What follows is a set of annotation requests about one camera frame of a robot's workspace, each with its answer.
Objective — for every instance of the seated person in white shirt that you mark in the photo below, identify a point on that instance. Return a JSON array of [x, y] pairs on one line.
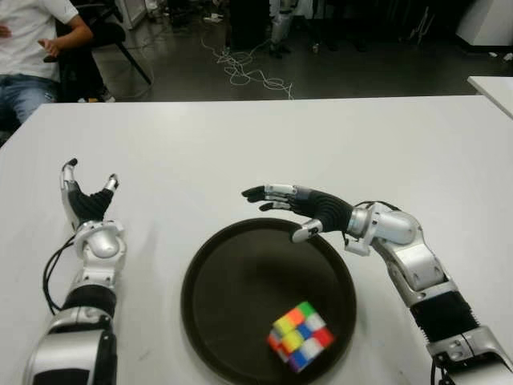
[[24, 40]]

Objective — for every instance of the multicoloured Rubik's cube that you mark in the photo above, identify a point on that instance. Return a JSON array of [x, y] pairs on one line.
[[300, 337]]

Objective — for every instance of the white side table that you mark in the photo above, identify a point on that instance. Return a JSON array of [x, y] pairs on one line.
[[497, 90]]

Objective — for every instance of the dark round plate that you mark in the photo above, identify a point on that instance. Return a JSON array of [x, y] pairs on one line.
[[240, 288]]

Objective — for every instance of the white cabinet with black base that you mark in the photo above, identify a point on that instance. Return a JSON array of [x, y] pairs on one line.
[[489, 20]]

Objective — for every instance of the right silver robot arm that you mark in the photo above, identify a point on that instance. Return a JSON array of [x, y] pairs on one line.
[[401, 228]]

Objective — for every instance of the white power strip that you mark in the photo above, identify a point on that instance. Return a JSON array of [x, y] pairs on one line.
[[214, 17]]

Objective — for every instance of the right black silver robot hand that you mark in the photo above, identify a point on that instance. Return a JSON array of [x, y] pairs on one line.
[[326, 212]]

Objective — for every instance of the black floor cabinet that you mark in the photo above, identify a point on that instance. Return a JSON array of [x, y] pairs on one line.
[[248, 22]]

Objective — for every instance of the folded silver stand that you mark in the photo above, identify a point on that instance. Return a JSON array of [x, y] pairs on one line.
[[418, 30]]

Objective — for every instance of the small white floor object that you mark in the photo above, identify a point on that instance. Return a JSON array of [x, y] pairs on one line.
[[506, 55]]

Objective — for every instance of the white framed panel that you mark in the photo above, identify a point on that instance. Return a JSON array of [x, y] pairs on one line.
[[134, 15]]

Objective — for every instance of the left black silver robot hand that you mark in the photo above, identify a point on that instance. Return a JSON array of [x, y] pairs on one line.
[[90, 206]]

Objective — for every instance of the black chair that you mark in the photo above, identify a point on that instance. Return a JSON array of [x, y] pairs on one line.
[[108, 32]]

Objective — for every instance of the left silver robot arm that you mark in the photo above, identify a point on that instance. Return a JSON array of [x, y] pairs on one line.
[[100, 244]]

